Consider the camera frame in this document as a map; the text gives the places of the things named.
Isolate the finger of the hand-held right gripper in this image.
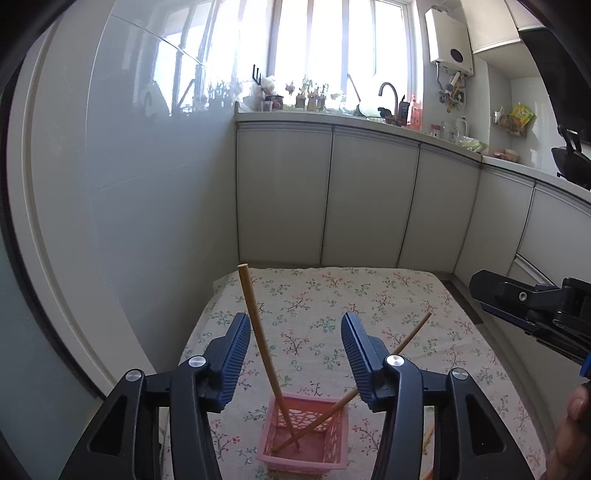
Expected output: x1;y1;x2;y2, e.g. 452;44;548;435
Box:
470;270;591;365

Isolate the white kitchen countertop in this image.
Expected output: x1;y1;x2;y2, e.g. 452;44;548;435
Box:
235;110;591;204

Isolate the black range hood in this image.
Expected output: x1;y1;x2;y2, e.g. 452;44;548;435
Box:
517;0;591;139

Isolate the white wall cabinet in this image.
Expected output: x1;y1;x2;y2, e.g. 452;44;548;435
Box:
461;0;525;54

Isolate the white cabinet door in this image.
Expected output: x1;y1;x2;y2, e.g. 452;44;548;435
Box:
508;185;591;289
455;172;537;278
322;128;422;268
237;126;334;268
399;147;482;274

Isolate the floral tablecloth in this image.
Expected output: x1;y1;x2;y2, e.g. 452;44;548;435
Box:
159;267;550;480

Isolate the black wok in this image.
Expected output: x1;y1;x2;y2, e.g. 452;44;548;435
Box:
551;129;591;186

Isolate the white water heater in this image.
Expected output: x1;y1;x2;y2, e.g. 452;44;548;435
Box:
425;6;476;77

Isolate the kitchen window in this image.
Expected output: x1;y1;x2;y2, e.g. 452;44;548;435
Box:
175;0;419;112

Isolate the yellow snack bag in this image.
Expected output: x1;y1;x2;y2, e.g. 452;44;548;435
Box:
507;103;537;137

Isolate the person's right hand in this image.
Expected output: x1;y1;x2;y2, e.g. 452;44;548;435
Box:
547;383;591;480

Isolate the curved metal faucet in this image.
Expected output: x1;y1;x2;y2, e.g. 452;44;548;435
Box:
378;82;402;124

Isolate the pink plastic basket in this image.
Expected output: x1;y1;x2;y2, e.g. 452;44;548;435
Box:
255;391;350;474

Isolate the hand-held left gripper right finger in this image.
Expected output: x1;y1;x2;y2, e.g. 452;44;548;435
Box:
341;311;509;480

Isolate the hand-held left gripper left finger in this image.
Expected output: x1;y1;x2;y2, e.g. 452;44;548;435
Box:
58;313;252;480

